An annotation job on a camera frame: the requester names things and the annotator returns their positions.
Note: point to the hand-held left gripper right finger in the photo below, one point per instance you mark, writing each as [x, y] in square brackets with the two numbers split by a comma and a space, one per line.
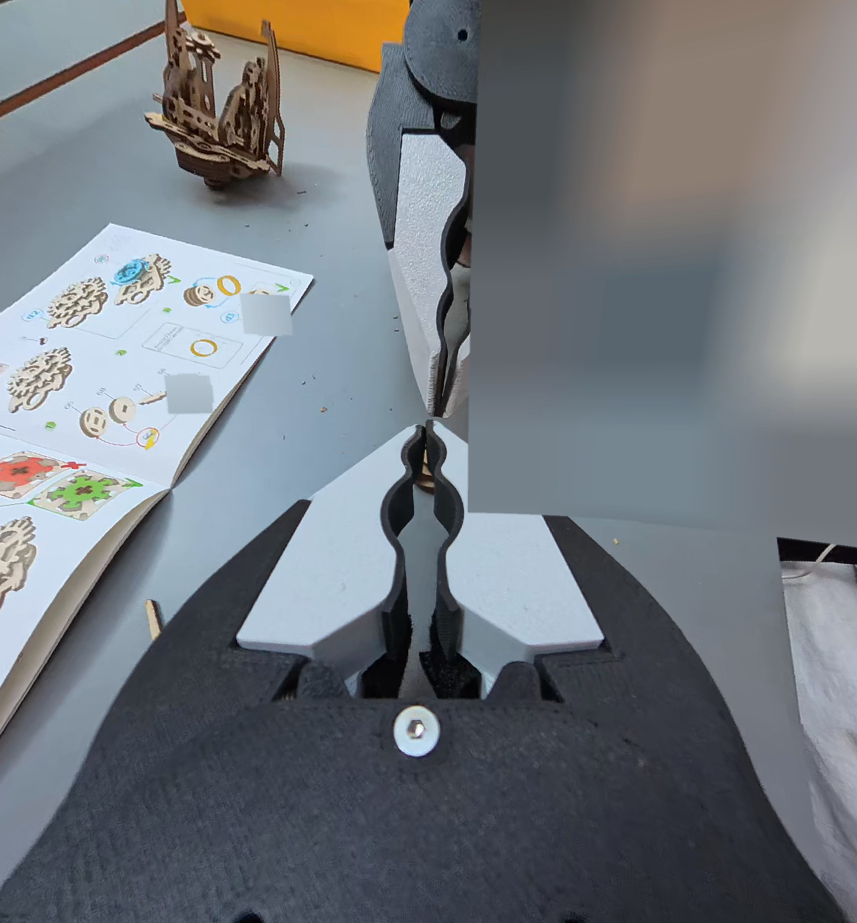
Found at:
[522, 591]

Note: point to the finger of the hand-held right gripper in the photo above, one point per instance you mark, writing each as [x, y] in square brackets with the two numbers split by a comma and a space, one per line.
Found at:
[421, 216]
[459, 386]

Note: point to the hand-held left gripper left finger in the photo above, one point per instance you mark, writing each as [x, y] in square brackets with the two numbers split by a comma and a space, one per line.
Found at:
[327, 562]

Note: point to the small wooden gear piece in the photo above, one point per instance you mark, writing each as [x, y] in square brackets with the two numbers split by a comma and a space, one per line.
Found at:
[426, 482]

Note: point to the grey desk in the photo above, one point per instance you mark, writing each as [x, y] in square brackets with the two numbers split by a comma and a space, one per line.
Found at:
[313, 216]

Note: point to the yellow plastic bin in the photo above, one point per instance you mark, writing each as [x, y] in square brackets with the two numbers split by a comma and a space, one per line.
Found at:
[291, 29]

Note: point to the wooden ship model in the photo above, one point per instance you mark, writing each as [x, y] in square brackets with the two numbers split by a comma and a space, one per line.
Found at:
[212, 122]

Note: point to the thin wooden stick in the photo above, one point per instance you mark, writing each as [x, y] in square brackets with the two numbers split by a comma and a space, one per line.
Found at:
[154, 620]

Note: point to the illustrated instruction booklet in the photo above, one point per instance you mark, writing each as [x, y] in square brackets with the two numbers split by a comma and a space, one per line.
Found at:
[111, 404]

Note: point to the person's white shirt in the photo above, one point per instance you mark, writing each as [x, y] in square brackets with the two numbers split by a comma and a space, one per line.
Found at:
[847, 721]

